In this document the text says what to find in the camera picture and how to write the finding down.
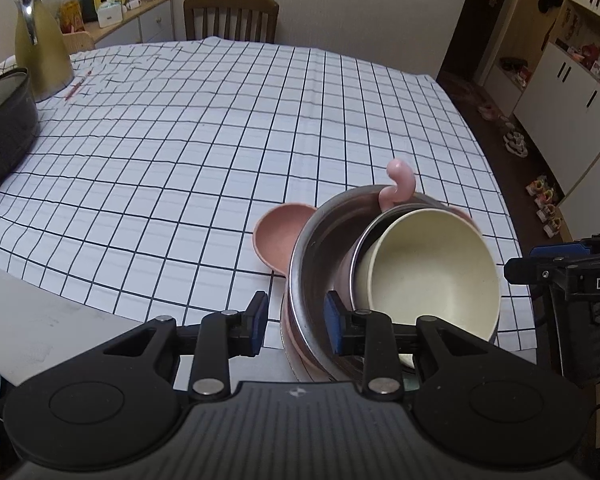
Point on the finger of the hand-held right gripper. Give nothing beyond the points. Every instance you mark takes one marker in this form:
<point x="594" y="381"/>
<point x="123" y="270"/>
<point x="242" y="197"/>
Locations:
<point x="540" y="271"/>
<point x="555" y="251"/>

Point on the pink pen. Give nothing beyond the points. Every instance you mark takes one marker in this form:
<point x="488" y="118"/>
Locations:
<point x="77" y="86"/>

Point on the orange bottle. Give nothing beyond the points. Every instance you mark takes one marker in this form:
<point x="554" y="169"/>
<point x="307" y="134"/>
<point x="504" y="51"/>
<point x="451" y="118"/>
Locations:
<point x="72" y="15"/>

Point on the white grey sneaker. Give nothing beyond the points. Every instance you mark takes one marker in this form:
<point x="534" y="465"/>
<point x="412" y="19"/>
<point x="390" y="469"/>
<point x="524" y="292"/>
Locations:
<point x="513" y="137"/>
<point x="517" y="150"/>

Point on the pink slipper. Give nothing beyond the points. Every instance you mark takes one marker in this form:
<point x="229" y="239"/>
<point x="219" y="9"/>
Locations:
<point x="487" y="111"/>

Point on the small white box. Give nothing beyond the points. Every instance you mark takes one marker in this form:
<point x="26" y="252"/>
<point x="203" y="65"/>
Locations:
<point x="110" y="16"/>

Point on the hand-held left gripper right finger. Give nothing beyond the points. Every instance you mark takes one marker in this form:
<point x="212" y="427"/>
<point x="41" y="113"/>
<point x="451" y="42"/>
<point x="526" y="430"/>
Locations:
<point x="332" y="325"/>

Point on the gold kettle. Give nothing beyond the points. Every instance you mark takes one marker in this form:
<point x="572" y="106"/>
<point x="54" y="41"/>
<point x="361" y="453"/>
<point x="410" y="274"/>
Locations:
<point x="45" y="60"/>

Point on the dark door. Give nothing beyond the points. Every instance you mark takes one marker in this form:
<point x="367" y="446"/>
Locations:
<point x="460" y="20"/>

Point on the white checkered tablecloth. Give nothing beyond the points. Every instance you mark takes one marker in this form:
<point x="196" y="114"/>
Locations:
<point x="180" y="160"/>

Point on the red ornament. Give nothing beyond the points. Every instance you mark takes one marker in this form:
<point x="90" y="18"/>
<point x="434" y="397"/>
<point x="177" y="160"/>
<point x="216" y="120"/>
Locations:
<point x="590" y="53"/>

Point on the wooden side cabinet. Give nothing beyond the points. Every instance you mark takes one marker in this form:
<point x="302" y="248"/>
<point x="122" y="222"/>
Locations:
<point x="155" y="20"/>

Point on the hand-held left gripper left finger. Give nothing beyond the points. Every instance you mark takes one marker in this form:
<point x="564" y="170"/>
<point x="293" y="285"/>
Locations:
<point x="257" y="322"/>

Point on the pink bowl with steel liner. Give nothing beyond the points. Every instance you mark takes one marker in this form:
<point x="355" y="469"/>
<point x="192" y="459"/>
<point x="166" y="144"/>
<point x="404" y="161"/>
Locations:
<point x="400" y="180"/>

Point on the pink bear-shaped plate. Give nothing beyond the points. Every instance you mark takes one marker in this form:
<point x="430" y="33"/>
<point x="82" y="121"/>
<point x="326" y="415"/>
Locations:
<point x="280" y="235"/>

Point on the brown wooden chair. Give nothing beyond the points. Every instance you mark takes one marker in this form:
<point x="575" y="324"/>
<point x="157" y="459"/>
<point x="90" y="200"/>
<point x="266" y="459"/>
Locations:
<point x="230" y="2"/>

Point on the colourful child shoe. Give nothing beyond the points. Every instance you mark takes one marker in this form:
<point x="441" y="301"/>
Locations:
<point x="536" y="186"/>
<point x="547" y="212"/>
<point x="546" y="196"/>
<point x="553" y="227"/>

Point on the cream bowl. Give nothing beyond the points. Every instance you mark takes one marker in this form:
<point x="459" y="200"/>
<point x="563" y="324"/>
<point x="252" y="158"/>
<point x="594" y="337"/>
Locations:
<point x="430" y="270"/>

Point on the black device at right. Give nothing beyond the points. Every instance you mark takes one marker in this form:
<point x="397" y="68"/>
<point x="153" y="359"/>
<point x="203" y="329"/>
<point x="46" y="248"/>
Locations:
<point x="580" y="340"/>

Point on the black cooking pot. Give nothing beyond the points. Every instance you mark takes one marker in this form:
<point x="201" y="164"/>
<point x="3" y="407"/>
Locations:
<point x="5" y="150"/>

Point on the large steel bowl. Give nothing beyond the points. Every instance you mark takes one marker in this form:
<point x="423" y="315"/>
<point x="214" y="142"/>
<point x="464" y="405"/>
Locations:
<point x="320" y="250"/>

